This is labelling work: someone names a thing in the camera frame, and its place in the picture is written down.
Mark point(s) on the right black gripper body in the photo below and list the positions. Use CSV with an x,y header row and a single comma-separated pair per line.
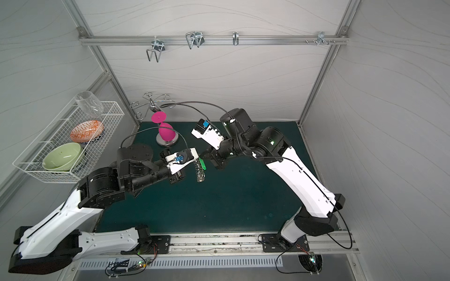
x,y
218,157

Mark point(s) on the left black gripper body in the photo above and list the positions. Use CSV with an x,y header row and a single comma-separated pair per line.
x,y
177,175

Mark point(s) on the green key tag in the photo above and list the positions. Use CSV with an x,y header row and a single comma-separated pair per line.
x,y
202,163

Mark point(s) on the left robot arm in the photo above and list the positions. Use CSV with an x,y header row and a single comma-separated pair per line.
x,y
57,241

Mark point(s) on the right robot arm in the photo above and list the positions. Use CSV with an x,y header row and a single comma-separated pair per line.
x,y
318,214

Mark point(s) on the pink wine glass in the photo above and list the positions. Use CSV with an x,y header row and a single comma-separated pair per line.
x,y
164,127

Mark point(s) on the green table mat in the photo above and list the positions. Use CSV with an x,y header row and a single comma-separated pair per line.
x,y
244,196

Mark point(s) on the metal glass rack stand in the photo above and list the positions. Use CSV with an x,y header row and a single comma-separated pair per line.
x,y
154,105

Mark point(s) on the orange patterned bowl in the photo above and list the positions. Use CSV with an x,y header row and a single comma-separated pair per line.
x,y
87,131

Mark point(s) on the small flat metal hook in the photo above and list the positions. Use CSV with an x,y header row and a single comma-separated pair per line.
x,y
235,38

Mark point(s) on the loop metal hook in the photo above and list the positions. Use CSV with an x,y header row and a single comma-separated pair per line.
x,y
195,39

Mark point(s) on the clear glass cup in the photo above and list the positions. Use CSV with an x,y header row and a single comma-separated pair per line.
x,y
89,104

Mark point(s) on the green bowl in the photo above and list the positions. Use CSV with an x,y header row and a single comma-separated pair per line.
x,y
64,158

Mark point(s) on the vent grille strip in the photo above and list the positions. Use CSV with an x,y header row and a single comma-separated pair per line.
x,y
190,262

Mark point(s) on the double prong metal hook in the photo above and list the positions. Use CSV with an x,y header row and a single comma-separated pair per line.
x,y
156,50

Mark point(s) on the round floor fan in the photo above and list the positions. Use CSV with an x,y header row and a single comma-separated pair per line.
x,y
311,262

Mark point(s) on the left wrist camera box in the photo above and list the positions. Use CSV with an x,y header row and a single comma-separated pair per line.
x,y
177,161

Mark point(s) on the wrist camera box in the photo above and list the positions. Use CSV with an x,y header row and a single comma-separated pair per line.
x,y
177,161
206,131

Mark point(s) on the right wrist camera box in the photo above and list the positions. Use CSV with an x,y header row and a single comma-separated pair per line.
x,y
206,131

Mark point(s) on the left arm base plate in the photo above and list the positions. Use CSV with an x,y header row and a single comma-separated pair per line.
x,y
151,245

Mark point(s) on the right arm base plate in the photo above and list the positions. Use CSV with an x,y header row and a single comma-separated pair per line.
x,y
274,243

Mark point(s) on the white wire basket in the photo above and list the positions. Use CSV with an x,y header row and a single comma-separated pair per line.
x,y
57,133

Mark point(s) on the right metal hook bracket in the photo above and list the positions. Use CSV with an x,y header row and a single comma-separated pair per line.
x,y
321,40

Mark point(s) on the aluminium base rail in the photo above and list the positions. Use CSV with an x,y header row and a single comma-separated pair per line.
x,y
248,243

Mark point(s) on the aluminium cross rail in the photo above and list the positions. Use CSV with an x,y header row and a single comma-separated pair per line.
x,y
244,40

